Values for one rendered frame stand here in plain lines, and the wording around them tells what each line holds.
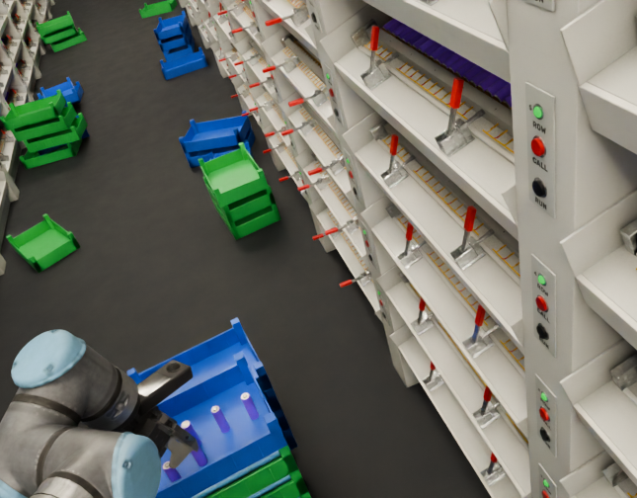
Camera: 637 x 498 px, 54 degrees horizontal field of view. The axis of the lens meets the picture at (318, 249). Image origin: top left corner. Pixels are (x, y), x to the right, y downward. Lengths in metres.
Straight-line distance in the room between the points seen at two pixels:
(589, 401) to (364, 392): 1.07
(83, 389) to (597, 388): 0.64
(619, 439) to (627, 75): 0.39
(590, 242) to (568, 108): 0.13
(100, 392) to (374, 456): 0.88
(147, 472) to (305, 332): 1.23
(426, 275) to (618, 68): 0.76
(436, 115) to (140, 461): 0.59
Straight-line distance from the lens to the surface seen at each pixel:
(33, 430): 0.87
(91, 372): 0.91
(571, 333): 0.68
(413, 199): 1.07
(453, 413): 1.46
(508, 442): 1.18
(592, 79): 0.52
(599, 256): 0.62
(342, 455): 1.66
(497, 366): 1.04
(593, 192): 0.58
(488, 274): 0.90
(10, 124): 3.80
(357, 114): 1.23
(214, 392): 1.33
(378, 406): 1.72
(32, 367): 0.90
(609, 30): 0.51
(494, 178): 0.75
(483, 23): 0.65
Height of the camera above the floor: 1.35
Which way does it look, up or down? 36 degrees down
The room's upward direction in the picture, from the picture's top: 17 degrees counter-clockwise
